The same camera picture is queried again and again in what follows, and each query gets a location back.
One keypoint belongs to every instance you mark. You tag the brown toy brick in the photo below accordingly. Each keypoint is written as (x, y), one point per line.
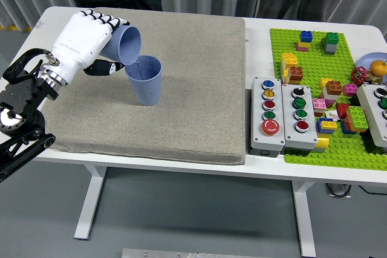
(334, 87)
(296, 73)

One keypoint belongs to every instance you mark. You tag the large green toy brick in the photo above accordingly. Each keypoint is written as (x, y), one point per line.
(357, 116)

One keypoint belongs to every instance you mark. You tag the four-button grey control box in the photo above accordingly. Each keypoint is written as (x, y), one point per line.
(299, 137)

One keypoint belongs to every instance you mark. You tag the grey-brown fabric mat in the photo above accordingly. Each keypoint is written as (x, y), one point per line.
(181, 89)

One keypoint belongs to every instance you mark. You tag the red valve handwheel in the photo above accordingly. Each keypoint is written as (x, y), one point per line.
(359, 75)

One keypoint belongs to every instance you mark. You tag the white table leg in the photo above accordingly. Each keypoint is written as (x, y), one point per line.
(305, 218)
(89, 203)

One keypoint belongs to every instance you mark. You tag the five-button grey control box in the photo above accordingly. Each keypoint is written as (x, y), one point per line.
(267, 137)

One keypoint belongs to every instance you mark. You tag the magenta toy brick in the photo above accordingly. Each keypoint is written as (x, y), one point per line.
(350, 89)

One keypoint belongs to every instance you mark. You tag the orange fruit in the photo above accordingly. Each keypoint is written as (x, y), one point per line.
(378, 67)

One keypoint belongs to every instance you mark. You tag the clear yellow toy brick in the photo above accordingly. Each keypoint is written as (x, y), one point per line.
(322, 142)

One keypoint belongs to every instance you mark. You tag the red toy brick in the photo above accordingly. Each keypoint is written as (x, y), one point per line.
(342, 110)

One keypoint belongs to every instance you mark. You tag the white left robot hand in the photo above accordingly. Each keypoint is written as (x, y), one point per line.
(78, 43)

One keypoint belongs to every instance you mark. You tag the pink toy brick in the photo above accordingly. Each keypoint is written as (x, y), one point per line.
(319, 104)
(301, 49)

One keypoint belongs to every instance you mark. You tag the blue ribbed plastic cup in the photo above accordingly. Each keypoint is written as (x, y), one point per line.
(130, 45)
(146, 89)

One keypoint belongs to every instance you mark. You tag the white toy brick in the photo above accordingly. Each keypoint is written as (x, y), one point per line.
(329, 96)

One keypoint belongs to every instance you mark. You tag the grey toy brick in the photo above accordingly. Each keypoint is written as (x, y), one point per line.
(330, 49)

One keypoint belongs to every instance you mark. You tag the light blue plate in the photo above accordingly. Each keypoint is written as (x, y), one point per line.
(367, 58)

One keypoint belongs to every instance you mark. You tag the green studded baseplate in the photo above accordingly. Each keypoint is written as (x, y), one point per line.
(317, 64)

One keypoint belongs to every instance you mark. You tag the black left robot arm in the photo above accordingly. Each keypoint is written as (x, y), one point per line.
(18, 95)

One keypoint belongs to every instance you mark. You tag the blue toy brick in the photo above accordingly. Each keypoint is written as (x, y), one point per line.
(322, 130)
(306, 36)
(347, 128)

